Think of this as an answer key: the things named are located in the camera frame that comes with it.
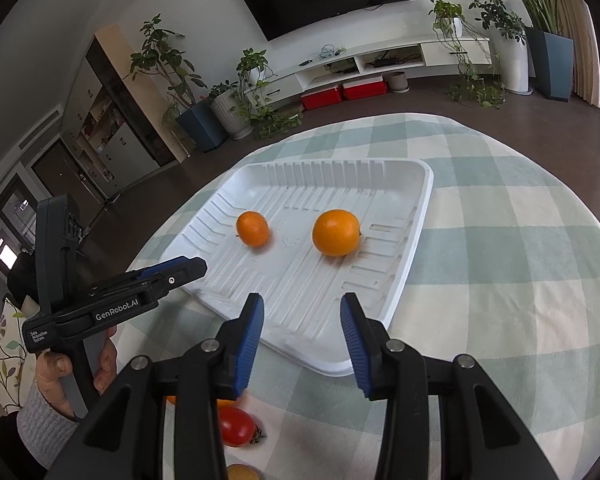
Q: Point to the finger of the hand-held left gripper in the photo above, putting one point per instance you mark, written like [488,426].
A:
[160,267]
[180,277]

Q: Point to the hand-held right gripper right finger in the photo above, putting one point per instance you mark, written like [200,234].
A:
[352,342]

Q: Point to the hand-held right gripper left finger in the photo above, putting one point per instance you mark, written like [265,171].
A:
[247,345]

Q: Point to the white plastic tray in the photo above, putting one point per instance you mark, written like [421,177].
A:
[300,270]

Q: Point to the brown kiwi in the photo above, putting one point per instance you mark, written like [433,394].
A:
[241,474]

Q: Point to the person's left forearm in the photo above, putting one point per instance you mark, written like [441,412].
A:
[42,427]

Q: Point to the person's left hand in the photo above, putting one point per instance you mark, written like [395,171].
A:
[50,375]

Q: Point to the dark framed glass door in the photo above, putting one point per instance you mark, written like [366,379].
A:
[10,230]

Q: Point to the dark entrance door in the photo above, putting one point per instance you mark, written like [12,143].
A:
[65,172]

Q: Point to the red tomato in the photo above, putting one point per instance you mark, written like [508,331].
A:
[239,427]

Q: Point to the small orange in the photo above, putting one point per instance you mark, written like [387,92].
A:
[252,228]

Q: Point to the floral cloth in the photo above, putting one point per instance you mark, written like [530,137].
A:
[10,345]

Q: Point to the large orange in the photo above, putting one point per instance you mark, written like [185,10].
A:
[336,232]

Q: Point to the wooden display cabinet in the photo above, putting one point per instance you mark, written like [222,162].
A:
[125,125]

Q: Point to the leafy plant in navy pot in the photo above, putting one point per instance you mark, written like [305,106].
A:
[202,127]

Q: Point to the checked green white tablecloth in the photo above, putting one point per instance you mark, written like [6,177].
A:
[480,260]

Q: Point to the plant in white ribbed pot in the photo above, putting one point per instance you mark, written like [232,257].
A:
[232,112]

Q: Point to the trailing plant in white vase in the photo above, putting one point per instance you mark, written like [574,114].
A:
[252,67]
[447,15]

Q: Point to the round beige pot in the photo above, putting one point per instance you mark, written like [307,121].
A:
[398,81]

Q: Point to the black set-top box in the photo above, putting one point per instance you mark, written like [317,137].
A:
[385,62]

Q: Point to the white television cabinet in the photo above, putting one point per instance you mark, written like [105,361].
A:
[432,52]

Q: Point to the bushy plant in tall white pot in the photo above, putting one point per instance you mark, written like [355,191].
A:
[512,65]

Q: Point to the tall plant in grey-blue pot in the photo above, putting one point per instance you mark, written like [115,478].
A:
[550,65]

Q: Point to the beige curtain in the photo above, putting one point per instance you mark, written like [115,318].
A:
[582,45]

